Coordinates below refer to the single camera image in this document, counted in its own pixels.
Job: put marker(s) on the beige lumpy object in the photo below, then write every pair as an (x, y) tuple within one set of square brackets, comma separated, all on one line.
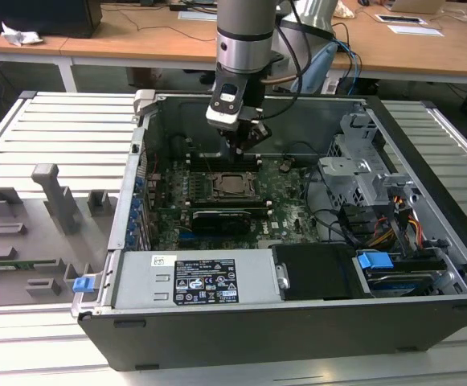
[(345, 10)]

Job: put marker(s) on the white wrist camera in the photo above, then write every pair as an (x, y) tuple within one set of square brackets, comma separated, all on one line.
[(223, 116)]

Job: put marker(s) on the black rating label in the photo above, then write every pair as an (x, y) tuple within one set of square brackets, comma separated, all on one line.
[(205, 281)]

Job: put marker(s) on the grey case corner latch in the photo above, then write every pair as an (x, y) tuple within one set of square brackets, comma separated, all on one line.
[(144, 102)]

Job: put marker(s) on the white paper sheet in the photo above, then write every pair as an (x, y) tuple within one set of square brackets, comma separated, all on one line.
[(416, 30)]

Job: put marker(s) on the hard disk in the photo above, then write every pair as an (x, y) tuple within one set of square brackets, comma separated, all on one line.
[(398, 287)]

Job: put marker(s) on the crumpled white paper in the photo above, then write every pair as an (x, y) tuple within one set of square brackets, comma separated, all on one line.
[(20, 35)]

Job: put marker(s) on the tan laptop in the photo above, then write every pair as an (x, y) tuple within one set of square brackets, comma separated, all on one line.
[(418, 5)]

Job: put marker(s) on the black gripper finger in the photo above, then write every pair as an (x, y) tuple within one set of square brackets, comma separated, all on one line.
[(259, 134), (233, 140)]

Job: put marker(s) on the blue case latch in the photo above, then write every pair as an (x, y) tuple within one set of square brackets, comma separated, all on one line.
[(83, 284)]

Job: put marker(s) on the black graphics card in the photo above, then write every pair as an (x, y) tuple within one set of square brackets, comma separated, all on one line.
[(221, 221)]

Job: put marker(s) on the coin cell battery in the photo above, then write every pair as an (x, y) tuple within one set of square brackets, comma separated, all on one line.
[(286, 165)]

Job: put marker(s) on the grey parts rack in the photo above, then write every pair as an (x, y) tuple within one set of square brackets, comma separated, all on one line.
[(28, 225)]

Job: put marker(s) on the grey power supply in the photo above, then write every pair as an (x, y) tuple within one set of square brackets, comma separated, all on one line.
[(144, 277)]

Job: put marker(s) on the green motherboard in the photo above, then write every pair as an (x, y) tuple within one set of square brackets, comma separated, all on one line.
[(285, 217)]

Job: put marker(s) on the black box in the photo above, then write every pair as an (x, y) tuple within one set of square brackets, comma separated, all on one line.
[(36, 18)]

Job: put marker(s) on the black PC case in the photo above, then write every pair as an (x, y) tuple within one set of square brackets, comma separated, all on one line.
[(257, 337)]

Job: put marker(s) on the black plastic shroud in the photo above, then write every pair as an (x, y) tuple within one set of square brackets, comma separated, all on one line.
[(317, 269)]

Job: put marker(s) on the blue disk carrier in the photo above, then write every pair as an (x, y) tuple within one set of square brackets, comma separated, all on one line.
[(374, 263)]

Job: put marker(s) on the green RAM stick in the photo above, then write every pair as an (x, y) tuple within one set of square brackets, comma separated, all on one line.
[(24, 264)]

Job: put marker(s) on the white adapter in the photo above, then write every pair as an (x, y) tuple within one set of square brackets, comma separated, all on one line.
[(331, 85)]

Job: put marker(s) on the black RAM slot bank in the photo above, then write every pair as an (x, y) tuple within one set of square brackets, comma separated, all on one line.
[(217, 206), (209, 164)]

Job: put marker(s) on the small white sticker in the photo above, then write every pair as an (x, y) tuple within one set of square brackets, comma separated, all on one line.
[(162, 260)]

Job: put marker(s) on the silver drive cage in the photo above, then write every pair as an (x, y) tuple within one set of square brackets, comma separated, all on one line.
[(345, 169)]

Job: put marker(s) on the wooden desk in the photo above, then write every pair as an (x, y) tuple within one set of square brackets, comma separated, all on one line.
[(156, 44), (16, 50)]

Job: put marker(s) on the CPU socket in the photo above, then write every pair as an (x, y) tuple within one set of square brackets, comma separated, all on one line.
[(215, 194)]

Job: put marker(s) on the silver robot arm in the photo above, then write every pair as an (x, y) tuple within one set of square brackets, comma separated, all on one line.
[(245, 52)]

